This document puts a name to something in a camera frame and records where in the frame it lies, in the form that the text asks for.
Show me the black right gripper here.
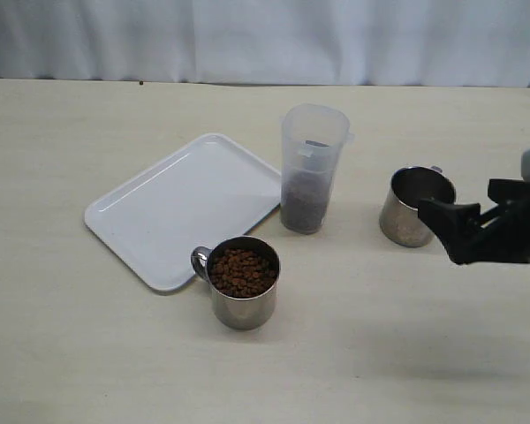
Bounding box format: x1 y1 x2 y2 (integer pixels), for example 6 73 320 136
418 178 530 265

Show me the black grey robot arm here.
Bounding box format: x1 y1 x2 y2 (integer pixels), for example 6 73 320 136
418 148 530 265

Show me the white curtain backdrop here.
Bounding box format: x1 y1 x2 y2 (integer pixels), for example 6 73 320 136
0 1 530 87

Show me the translucent plastic container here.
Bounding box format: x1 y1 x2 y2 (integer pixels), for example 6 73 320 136
280 103 354 234

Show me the steel mug with pellets left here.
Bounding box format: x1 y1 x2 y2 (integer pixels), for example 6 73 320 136
191 236 281 330

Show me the white plastic tray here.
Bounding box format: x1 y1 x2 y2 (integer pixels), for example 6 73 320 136
84 132 281 292

